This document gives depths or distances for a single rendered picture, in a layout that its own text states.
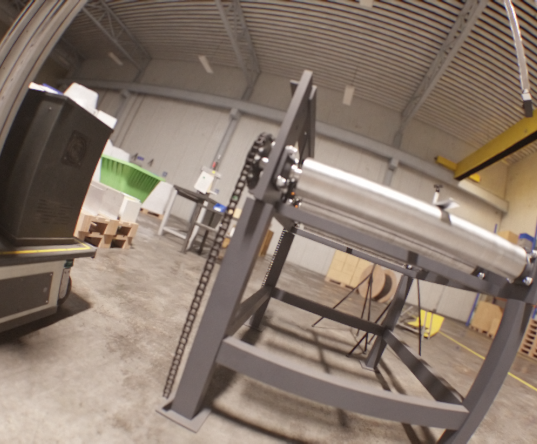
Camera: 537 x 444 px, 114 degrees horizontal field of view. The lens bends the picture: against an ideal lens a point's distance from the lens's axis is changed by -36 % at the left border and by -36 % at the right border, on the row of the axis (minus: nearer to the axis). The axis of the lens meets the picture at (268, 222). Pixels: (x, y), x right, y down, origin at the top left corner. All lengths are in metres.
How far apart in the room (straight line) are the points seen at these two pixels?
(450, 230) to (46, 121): 1.27
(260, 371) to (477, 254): 0.71
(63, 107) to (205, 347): 0.87
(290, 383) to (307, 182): 0.56
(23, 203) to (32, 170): 0.11
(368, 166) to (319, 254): 4.43
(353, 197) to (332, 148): 11.58
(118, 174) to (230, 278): 2.92
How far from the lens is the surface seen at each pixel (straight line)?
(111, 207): 2.72
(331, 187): 0.72
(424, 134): 13.85
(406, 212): 0.75
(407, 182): 12.59
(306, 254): 11.34
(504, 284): 1.14
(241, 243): 0.72
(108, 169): 3.69
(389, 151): 12.07
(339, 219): 1.02
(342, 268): 8.86
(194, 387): 0.88
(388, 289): 7.91
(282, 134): 0.73
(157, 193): 7.89
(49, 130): 0.98
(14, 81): 0.99
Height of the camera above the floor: 0.66
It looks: 3 degrees up
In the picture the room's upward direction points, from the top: 21 degrees clockwise
